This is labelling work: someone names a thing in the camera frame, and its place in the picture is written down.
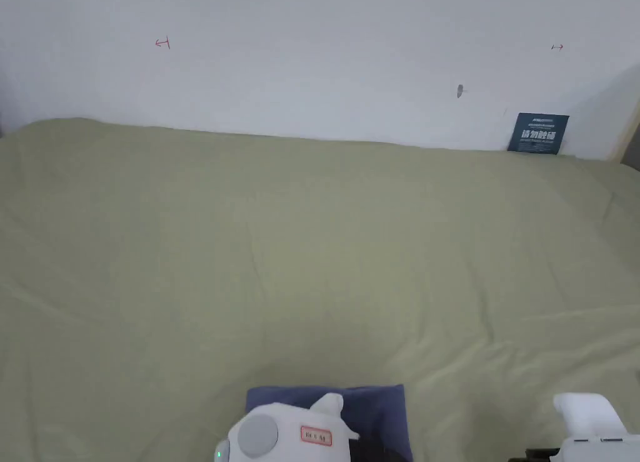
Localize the dark blue shirt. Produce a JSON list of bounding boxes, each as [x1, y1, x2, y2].
[[246, 383, 414, 462]]

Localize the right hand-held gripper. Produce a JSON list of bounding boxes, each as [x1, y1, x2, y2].
[[509, 391, 640, 462]]

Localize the bed with pale green sheet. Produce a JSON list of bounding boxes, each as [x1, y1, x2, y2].
[[0, 116, 640, 462]]

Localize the dark blue sign card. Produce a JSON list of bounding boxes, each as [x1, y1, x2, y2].
[[507, 113, 571, 156]]

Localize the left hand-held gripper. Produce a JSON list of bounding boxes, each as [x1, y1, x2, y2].
[[216, 393, 362, 462]]

